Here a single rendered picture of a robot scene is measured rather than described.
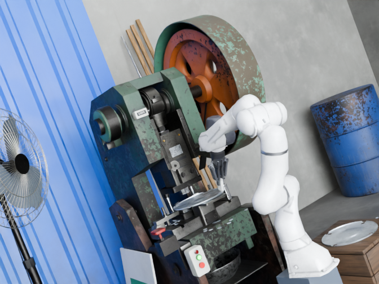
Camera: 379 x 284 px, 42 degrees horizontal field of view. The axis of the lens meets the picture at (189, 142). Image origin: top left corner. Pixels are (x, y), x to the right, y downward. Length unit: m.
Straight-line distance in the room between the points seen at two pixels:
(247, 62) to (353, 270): 1.15
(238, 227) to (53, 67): 1.90
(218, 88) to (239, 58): 0.28
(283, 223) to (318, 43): 3.43
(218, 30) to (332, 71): 2.81
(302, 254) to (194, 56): 1.35
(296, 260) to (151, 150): 0.93
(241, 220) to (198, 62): 0.93
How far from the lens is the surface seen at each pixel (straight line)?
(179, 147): 2.63
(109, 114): 2.50
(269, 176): 1.98
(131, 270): 3.10
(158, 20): 4.25
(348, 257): 2.50
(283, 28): 5.01
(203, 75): 2.84
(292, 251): 2.08
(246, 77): 2.55
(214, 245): 2.54
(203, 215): 2.57
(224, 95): 2.74
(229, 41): 2.59
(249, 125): 1.94
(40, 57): 3.77
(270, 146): 1.94
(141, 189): 2.80
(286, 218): 2.06
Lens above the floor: 1.23
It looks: 3 degrees down
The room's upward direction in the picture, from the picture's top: 21 degrees counter-clockwise
